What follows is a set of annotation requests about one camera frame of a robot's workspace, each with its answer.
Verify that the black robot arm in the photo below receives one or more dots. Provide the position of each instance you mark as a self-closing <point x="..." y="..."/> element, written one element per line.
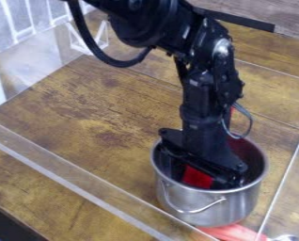
<point x="190" y="36"/>

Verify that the clear acrylic triangle bracket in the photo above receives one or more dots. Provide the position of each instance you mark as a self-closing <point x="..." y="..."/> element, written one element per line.
<point x="78" y="43"/>

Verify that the clear acrylic front barrier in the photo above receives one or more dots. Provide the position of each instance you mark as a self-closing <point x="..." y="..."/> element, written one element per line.
<point x="134" y="210"/>

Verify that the red plastic block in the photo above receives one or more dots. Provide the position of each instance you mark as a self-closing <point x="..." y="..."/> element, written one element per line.
<point x="196" y="178"/>

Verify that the red object under pot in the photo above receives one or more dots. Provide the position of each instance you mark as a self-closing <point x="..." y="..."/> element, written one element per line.
<point x="234" y="232"/>

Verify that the silver metal object corner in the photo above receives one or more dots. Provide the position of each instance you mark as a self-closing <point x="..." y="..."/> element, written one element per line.
<point x="285" y="237"/>

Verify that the silver metal pot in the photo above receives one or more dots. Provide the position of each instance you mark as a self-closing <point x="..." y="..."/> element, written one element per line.
<point x="203" y="206"/>

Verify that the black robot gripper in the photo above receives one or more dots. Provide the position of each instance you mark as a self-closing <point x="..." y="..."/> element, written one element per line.
<point x="202" y="148"/>

